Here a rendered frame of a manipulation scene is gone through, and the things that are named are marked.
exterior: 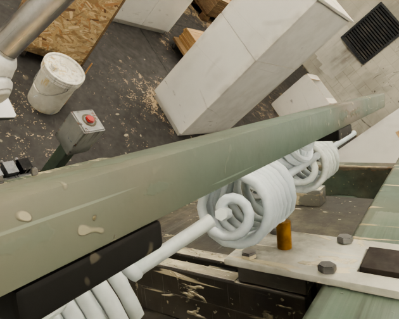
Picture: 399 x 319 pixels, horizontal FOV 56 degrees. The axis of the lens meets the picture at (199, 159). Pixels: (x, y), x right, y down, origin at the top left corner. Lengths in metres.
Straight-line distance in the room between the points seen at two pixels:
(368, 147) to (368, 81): 4.63
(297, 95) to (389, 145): 1.99
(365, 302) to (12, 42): 1.35
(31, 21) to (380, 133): 3.63
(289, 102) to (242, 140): 5.77
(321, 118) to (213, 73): 3.14
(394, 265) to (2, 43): 1.36
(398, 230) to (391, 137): 3.85
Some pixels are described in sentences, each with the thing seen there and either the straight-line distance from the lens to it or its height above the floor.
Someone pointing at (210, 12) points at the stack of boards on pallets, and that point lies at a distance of 6.39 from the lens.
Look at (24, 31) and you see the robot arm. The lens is 1.46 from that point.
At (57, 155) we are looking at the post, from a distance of 1.85.
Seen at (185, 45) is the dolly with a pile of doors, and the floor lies 0.16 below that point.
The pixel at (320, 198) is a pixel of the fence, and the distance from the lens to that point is 0.92.
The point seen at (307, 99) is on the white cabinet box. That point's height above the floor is 0.50.
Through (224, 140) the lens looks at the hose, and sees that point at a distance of 0.15.
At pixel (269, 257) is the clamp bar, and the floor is 1.79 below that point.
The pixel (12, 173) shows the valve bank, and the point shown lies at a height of 0.76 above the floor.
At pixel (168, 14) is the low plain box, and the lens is 4.85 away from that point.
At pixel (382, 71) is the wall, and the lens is 8.87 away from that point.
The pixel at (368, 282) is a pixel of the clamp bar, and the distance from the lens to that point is 0.37.
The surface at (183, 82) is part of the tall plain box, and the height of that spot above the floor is 0.40.
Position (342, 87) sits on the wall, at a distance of 9.03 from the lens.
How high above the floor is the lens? 2.01
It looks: 33 degrees down
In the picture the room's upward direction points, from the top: 48 degrees clockwise
